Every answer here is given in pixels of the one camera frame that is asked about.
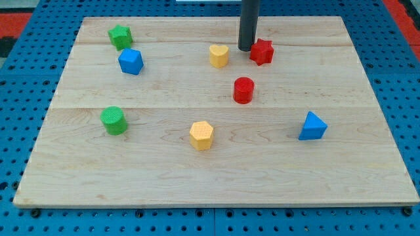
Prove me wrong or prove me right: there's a red cylinder block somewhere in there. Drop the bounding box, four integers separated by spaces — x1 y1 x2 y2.
233 77 255 104

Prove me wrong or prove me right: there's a green cylinder block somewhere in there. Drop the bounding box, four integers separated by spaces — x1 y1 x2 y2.
100 106 127 136

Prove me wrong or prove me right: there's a light wooden board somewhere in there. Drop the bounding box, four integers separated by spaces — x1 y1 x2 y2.
14 16 419 208

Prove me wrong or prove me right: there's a yellow hexagon block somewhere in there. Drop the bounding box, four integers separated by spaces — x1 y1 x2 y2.
190 121 214 151

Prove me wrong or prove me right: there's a red star block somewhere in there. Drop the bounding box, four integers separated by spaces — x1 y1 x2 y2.
249 39 274 66

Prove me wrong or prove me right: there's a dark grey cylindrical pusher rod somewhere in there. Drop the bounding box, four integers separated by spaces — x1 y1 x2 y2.
238 0 261 52

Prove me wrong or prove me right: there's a blue triangle block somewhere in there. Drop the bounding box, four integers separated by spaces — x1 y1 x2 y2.
298 111 328 140

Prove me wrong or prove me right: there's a blue cube block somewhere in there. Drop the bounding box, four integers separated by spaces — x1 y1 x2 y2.
118 48 144 75

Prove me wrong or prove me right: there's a yellow heart block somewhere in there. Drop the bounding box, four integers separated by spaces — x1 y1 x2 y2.
209 45 229 68

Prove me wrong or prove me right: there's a green star block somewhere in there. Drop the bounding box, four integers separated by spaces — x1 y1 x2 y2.
108 24 133 50

